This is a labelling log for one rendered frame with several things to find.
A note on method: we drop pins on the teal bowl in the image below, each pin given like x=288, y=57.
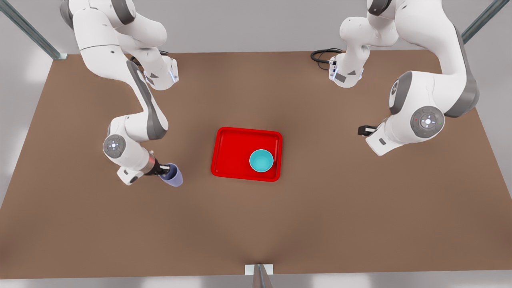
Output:
x=261, y=161

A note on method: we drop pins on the silver frame post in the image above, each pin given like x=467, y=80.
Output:
x=28, y=28
x=482, y=20
x=260, y=276

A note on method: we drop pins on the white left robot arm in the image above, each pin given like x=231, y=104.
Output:
x=436, y=84

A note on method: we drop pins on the red rectangular tray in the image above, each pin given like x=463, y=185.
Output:
x=234, y=154

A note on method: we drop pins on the purple cup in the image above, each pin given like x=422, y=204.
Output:
x=173, y=176

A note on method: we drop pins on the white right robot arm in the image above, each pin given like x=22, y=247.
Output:
x=138, y=88

